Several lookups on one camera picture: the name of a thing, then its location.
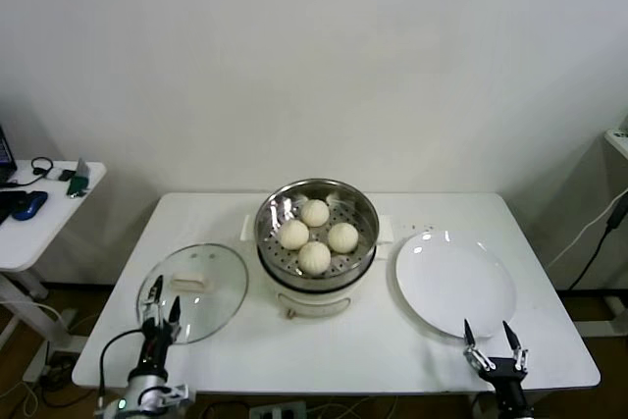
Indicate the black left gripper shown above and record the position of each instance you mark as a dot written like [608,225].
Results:
[157,345]

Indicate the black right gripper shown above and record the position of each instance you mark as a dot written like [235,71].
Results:
[505,375]

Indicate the round glass pot lid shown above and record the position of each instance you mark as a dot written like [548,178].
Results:
[221,272]

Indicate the white steamed baozi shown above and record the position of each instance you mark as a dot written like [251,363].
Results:
[293,235]
[315,213]
[342,236]
[314,257]

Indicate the perforated steel steamer basket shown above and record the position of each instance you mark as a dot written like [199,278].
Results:
[363,242]

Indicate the large white plate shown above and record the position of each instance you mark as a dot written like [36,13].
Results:
[441,281]

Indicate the white table foot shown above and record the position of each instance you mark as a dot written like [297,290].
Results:
[601,328]

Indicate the white side table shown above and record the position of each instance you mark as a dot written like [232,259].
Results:
[39,237]

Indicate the green phone stand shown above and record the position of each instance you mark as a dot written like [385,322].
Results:
[78,183]

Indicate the white electric cooking pot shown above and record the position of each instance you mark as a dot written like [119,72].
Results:
[314,303]

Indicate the blue computer mouse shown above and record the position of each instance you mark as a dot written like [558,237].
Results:
[29,205]

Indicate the black flat device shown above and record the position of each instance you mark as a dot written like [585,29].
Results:
[7,203]

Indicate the dark laptop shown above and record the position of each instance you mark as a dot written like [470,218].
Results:
[4,149]

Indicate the white shelf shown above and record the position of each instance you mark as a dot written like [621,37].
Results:
[617,137]

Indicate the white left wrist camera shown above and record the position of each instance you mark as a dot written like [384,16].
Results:
[174,392]

